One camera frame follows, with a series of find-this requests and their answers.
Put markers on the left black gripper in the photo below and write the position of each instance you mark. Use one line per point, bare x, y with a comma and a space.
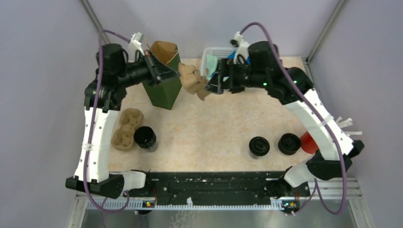
157, 70

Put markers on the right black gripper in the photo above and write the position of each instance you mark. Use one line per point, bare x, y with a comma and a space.
227, 68

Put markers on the cardboard cup carrier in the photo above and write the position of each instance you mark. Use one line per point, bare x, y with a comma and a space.
192, 81
123, 138

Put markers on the green brown paper bag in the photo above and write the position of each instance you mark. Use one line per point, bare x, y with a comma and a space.
165, 94

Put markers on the dark coffee cup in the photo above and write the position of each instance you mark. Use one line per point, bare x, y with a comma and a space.
258, 147
145, 138

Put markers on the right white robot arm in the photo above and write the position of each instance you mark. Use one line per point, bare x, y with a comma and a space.
258, 65

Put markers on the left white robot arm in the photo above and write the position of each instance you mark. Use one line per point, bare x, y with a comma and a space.
103, 100

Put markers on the light green cloth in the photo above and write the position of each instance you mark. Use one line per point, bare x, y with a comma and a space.
210, 67

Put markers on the white plastic basket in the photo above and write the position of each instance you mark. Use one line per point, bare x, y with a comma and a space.
220, 52

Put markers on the blue cloth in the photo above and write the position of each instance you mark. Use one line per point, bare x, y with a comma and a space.
232, 55

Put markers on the white cable duct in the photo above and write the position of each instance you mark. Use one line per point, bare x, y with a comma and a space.
149, 205

